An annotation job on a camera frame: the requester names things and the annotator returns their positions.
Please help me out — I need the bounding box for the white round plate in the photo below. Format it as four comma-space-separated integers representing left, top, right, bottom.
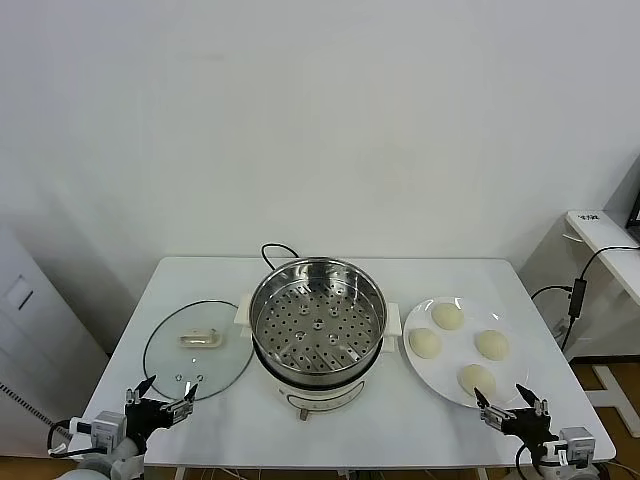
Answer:
402, 296, 530, 409

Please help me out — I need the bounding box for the black cooker power cord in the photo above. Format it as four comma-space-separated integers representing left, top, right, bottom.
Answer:
260, 242, 302, 274

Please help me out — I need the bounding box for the white steamed baozi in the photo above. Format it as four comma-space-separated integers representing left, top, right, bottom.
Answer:
473, 329, 510, 361
408, 327, 443, 359
431, 302, 465, 332
457, 363, 497, 400

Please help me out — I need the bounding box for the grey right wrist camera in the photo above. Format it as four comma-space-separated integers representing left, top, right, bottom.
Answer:
558, 426, 596, 466

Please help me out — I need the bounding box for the glass pot lid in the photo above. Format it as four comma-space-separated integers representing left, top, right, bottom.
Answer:
143, 298, 255, 402

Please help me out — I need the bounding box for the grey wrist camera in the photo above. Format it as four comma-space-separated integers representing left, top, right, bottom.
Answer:
92, 410, 126, 454
558, 426, 596, 466

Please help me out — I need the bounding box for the white metal cabinet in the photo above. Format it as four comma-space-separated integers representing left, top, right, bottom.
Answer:
0, 219, 110, 446

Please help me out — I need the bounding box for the stainless steel steamer basket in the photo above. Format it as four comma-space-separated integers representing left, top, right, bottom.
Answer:
248, 256, 389, 387

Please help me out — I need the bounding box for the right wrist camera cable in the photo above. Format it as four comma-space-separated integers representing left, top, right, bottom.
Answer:
516, 442, 540, 480

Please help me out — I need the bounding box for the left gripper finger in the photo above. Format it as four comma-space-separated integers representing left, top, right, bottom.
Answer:
167, 381, 199, 425
125, 374, 157, 405

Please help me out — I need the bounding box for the black power adapter cable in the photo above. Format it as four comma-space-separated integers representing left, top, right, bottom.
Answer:
559, 244, 640, 354

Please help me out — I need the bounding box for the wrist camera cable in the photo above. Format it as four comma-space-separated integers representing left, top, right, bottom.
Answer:
516, 442, 540, 480
47, 418, 101, 459

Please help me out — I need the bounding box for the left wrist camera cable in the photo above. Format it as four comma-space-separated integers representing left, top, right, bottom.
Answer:
47, 418, 101, 459

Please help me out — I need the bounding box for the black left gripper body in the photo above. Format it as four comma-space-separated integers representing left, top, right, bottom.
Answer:
123, 397, 175, 445

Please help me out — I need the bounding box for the steel steamer pot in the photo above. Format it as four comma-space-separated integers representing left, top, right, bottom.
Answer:
234, 293, 403, 422

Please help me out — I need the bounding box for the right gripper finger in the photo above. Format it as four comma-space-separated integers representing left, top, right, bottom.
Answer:
472, 385, 517, 430
515, 382, 552, 418

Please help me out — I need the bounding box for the thin black cable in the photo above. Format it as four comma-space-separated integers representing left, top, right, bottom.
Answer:
529, 284, 574, 301

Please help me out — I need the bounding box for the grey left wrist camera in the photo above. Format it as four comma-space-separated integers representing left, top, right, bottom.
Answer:
92, 410, 126, 454

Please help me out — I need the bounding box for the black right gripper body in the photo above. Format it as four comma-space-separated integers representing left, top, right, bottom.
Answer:
503, 408, 560, 450

